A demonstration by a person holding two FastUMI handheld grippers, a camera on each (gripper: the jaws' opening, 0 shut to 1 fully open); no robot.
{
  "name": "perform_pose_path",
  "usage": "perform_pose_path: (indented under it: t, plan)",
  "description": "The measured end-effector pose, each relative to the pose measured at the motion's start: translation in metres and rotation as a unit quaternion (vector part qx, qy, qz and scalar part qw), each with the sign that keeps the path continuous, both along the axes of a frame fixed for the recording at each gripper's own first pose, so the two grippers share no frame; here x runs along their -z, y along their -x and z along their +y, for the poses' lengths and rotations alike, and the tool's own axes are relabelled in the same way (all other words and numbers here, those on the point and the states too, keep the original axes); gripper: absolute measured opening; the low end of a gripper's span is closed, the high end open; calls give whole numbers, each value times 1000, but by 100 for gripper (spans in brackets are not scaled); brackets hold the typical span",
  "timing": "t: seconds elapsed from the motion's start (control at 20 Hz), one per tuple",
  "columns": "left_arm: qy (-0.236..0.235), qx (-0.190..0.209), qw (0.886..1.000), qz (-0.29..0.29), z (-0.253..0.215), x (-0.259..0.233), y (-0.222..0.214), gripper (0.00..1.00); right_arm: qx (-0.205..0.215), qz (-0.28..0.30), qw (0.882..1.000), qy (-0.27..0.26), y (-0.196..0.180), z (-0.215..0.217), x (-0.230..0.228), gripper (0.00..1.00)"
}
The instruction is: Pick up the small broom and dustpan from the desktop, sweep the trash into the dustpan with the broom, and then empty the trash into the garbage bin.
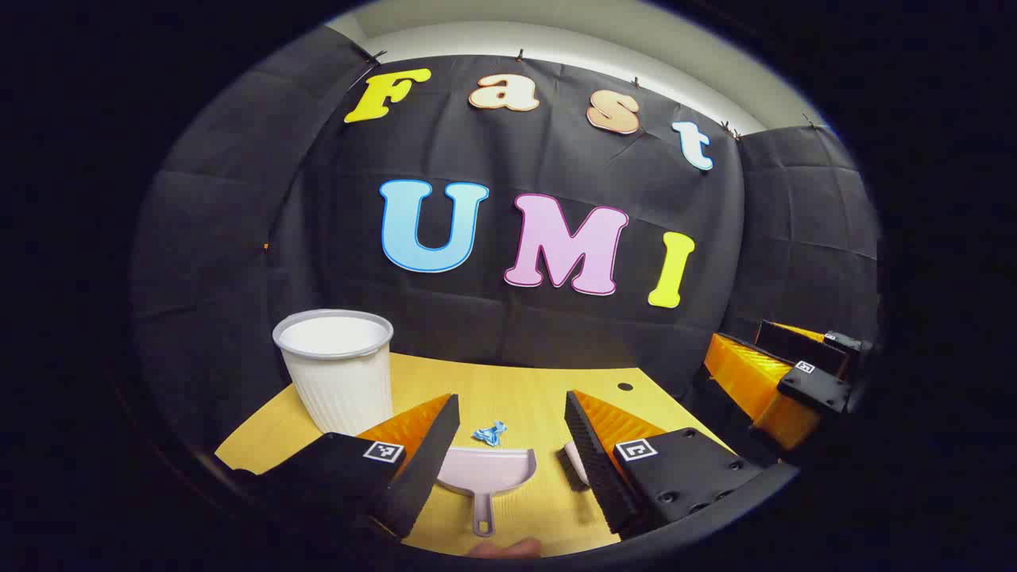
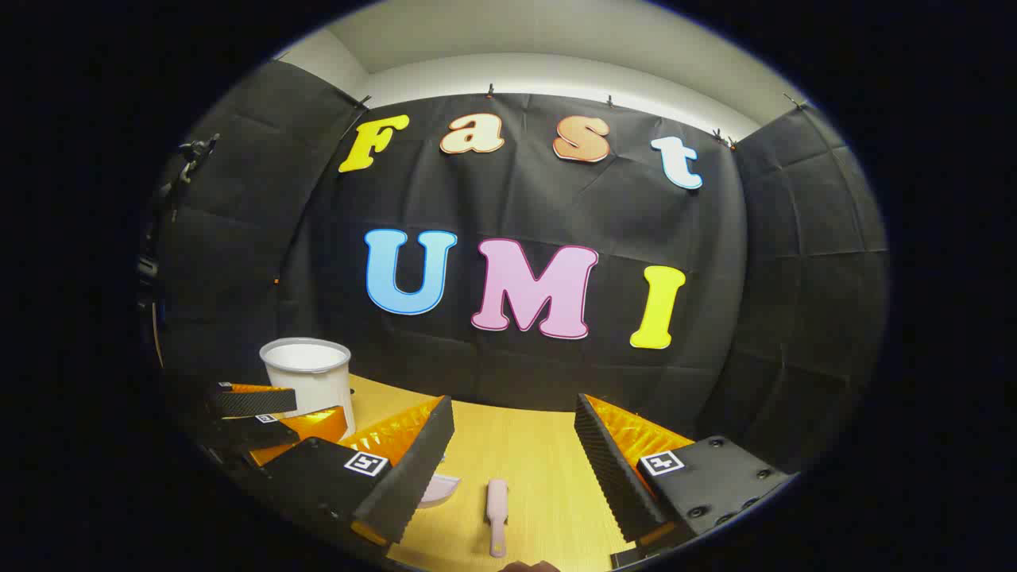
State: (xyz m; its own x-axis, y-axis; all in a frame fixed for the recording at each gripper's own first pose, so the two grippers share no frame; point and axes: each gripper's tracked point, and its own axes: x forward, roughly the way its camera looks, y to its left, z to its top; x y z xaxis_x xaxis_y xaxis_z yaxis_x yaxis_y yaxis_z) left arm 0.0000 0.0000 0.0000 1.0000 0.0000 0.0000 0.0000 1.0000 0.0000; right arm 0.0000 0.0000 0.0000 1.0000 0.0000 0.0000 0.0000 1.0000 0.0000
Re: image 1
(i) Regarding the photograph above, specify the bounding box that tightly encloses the pale purple plastic dustpan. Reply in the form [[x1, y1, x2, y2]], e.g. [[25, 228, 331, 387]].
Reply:
[[437, 447, 537, 538]]

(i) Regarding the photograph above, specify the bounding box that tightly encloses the wooden desktop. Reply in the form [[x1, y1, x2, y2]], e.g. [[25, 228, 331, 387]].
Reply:
[[215, 354, 736, 557]]

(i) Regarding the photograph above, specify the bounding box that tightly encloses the white ribbed garbage bin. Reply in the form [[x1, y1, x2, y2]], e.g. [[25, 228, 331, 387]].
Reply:
[[273, 309, 395, 436]]

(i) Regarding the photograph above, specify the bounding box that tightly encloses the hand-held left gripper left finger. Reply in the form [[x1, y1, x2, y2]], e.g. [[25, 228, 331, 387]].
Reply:
[[215, 393, 462, 541]]

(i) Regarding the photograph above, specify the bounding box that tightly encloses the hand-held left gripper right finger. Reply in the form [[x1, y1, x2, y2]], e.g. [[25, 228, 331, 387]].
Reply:
[[564, 389, 798, 541]]

